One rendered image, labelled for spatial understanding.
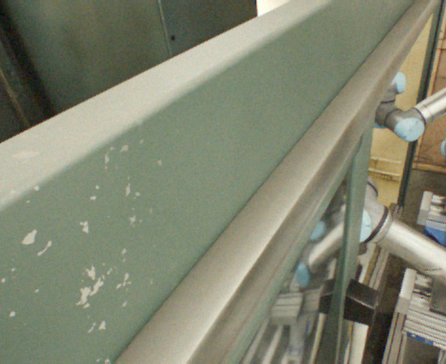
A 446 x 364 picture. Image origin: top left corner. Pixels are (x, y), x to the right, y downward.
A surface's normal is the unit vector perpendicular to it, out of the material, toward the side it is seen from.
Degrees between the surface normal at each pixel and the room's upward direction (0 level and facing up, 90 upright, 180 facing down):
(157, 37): 90
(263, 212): 0
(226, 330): 90
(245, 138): 90
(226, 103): 90
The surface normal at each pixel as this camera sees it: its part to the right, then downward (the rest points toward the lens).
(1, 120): 0.84, 0.21
